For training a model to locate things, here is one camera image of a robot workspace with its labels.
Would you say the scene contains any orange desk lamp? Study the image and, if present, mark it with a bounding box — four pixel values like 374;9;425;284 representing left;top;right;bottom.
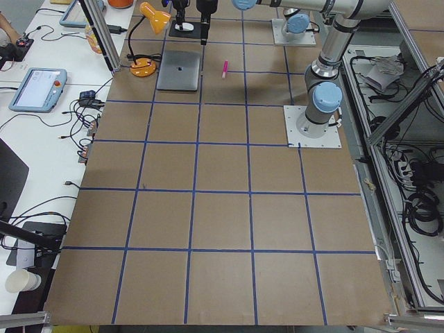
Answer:
127;1;171;78

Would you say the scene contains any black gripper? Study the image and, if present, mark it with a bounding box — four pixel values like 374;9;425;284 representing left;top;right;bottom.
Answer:
173;0;190;31
196;0;218;45

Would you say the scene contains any orange drink bottle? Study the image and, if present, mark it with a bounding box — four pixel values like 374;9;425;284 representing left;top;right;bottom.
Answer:
85;24;102;54

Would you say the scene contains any white paper cup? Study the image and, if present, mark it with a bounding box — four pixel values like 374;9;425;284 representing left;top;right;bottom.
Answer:
5;269;42;293

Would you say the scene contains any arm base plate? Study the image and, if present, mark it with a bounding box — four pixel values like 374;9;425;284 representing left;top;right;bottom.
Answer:
284;105;342;149
271;19;316;47

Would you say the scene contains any black mousepad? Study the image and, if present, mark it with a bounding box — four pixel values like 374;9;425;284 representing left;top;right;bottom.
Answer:
169;20;200;39

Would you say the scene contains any black lamp cable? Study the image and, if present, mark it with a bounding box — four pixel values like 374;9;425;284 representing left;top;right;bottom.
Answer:
125;52;164;65

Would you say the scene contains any person hand at desk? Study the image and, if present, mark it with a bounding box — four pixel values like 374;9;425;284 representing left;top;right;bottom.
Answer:
0;12;21;47

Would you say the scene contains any blue teach pendant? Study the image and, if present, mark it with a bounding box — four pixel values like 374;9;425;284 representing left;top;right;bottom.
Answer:
59;0;87;28
8;67;67;113

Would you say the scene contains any grey closed laptop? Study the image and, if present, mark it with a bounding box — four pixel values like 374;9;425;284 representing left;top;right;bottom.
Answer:
157;51;200;92

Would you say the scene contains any pink marker pen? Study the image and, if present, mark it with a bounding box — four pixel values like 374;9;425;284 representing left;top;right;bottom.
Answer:
221;60;228;78

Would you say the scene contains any black power adapter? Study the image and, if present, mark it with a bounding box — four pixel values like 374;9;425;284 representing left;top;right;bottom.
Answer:
107;24;128;35

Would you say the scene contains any white computer mouse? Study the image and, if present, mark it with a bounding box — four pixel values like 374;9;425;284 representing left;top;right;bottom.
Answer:
183;22;194;32

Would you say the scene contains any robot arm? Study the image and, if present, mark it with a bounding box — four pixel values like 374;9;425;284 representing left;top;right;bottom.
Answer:
162;1;315;44
232;0;391;139

